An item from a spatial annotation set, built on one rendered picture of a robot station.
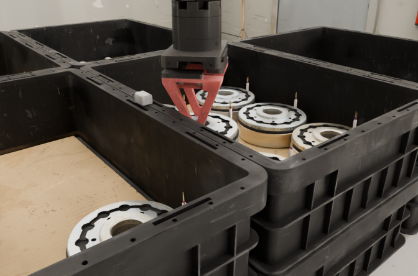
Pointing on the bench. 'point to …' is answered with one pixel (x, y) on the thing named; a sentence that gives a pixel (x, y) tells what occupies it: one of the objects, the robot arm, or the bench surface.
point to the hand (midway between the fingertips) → (198, 119)
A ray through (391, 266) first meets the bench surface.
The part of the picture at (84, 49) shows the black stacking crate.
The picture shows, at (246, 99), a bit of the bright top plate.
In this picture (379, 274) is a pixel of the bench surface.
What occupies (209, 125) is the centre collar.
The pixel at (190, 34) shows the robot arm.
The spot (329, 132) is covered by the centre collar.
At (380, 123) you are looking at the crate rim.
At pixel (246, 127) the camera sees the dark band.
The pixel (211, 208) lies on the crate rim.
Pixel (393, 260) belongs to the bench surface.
